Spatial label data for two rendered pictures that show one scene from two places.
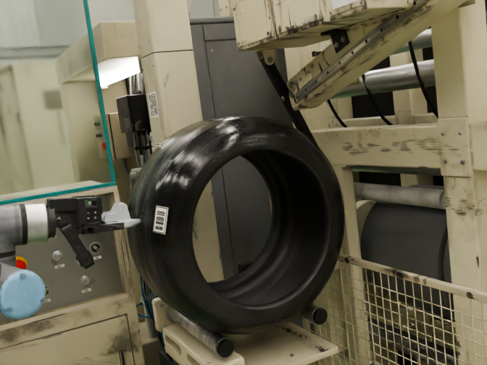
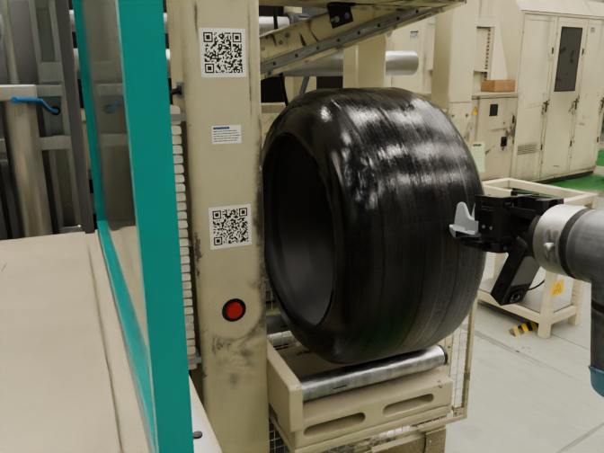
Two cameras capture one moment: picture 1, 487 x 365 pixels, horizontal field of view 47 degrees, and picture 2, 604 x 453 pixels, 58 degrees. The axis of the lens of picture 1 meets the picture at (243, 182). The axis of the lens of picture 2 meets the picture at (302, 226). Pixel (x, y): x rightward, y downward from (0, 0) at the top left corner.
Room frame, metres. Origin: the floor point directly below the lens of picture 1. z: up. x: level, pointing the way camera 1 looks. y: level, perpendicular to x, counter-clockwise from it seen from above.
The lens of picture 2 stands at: (1.53, 1.15, 1.49)
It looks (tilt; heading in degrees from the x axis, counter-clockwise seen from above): 16 degrees down; 274
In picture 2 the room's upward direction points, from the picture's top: straight up
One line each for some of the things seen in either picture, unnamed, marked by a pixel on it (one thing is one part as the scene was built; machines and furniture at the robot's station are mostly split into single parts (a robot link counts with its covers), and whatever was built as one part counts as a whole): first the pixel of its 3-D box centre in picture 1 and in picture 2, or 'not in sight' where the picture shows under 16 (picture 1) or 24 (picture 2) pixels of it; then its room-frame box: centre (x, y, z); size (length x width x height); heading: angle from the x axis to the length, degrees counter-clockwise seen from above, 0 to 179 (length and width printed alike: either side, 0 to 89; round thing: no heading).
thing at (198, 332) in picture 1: (198, 328); (370, 372); (1.46, 0.17, 0.90); 0.35 x 0.05 x 0.05; 27
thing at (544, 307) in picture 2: not in sight; (525, 253); (0.39, -2.09, 0.40); 0.60 x 0.35 x 0.80; 127
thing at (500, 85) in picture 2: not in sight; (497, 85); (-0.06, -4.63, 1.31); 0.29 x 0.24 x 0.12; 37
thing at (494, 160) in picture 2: not in sight; (464, 155); (0.24, -4.55, 0.62); 0.91 x 0.58 x 1.25; 37
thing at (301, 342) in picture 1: (247, 347); (336, 382); (1.52, 0.05, 0.80); 0.37 x 0.36 x 0.02; 117
